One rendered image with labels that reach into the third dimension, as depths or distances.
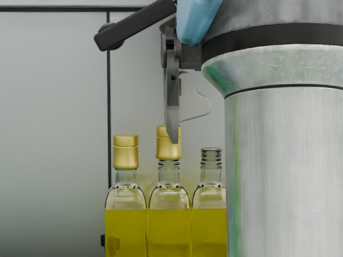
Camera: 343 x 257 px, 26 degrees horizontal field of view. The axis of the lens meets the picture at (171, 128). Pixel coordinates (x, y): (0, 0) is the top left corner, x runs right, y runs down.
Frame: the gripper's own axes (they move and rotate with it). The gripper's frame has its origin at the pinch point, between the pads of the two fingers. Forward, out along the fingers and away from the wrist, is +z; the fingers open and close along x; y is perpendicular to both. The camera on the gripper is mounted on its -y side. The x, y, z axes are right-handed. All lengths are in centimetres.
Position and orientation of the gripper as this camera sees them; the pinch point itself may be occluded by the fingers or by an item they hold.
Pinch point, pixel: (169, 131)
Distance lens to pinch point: 99.9
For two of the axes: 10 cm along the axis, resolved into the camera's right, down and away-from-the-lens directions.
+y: 10.0, -0.1, 0.6
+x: -0.6, -1.3, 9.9
